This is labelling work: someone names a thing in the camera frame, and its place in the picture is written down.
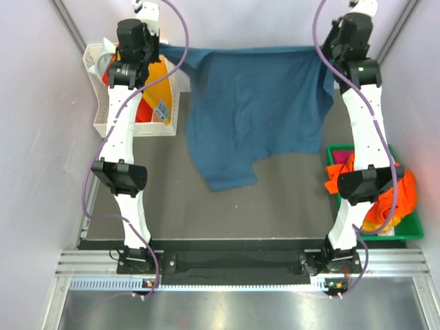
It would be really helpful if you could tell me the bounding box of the pink t shirt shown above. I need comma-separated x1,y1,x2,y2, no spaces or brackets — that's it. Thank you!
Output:
331,150,354,164

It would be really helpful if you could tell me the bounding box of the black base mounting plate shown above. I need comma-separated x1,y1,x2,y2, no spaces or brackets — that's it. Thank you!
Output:
127,239,361,288

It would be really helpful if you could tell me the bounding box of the orange t shirt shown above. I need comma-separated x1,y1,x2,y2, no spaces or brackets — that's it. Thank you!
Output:
324,155,417,225

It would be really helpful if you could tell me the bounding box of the light blue plastic ring tool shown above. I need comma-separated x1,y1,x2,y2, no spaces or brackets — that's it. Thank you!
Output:
87,38,116,78

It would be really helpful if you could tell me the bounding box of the orange plastic board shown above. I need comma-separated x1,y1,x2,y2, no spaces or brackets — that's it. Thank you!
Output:
143,55,173,125

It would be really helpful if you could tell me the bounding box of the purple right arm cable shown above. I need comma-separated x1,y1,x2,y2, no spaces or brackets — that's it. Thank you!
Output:
311,0,406,300

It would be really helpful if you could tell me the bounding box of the yellow t shirt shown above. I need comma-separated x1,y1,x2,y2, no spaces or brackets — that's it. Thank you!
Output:
362,217,402,237

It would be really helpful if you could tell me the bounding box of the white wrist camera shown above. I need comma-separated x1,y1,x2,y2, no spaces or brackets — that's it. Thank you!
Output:
133,0,160,36
349,0,378,18

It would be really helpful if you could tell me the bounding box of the blue t shirt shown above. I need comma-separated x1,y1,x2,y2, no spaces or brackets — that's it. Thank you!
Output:
162,45,334,191

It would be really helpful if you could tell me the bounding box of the white perforated plastic basket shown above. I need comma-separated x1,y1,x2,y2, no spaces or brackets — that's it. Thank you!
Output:
82,44,181,137

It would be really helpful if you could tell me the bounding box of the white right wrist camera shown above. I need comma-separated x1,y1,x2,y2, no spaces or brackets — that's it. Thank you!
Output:
349,0,378,18

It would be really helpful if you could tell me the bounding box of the green plastic bin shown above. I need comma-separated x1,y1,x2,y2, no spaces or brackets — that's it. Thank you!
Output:
326,144,424,241

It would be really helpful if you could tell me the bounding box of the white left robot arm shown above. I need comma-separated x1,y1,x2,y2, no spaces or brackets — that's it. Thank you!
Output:
91,19,159,274

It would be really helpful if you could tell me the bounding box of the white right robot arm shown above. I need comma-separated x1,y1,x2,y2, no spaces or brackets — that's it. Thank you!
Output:
320,10,393,272

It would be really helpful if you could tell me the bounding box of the red plastic board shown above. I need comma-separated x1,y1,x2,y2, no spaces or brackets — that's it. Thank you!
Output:
102,55,153,123

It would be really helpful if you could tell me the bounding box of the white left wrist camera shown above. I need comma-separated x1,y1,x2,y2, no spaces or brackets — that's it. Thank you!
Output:
133,0,160,36

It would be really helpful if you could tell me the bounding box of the grey slotted cable duct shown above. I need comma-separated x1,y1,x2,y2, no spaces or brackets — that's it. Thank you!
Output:
69,277,328,292

